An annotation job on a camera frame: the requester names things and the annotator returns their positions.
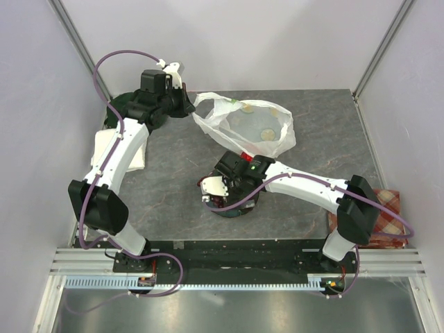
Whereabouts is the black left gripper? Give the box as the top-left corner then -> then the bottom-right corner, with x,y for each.
157,83 -> 196,119

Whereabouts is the red fake apple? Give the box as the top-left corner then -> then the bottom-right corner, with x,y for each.
241,153 -> 253,162

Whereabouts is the red fake grape bunch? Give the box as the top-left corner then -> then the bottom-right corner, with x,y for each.
207,196 -> 225,207

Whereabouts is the white plastic bag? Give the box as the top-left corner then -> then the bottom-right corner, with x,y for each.
192,92 -> 296,158

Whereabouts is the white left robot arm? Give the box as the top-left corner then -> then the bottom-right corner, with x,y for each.
68,62 -> 195,273

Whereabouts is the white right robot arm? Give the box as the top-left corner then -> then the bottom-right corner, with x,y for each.
202,151 -> 380,273

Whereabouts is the blue ceramic plate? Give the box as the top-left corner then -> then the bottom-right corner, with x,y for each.
206,194 -> 259,218

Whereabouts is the dark green baseball cap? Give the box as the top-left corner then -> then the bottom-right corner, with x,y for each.
104,89 -> 139,128

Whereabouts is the white folded towel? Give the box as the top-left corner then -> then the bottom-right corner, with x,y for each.
90,129 -> 147,172

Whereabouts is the red plaid cloth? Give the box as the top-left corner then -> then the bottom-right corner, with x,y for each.
344,189 -> 409,249

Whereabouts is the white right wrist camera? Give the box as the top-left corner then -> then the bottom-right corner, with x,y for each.
200,176 -> 228,203

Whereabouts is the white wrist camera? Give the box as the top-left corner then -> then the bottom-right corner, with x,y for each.
200,176 -> 228,203
157,59 -> 185,89

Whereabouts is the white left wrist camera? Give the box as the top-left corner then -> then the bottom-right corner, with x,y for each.
157,59 -> 185,89

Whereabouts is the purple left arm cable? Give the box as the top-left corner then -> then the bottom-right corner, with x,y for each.
64,49 -> 185,315

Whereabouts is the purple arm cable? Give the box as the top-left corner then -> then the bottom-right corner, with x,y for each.
64,49 -> 185,315
210,173 -> 416,300

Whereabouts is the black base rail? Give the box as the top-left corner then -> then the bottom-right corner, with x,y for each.
113,239 -> 357,274

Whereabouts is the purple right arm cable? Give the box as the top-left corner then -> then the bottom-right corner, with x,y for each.
210,173 -> 416,300

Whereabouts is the light blue cable duct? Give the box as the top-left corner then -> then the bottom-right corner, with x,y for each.
65,271 -> 342,291

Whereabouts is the aluminium frame rail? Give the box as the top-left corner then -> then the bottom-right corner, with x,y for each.
50,242 -> 425,277

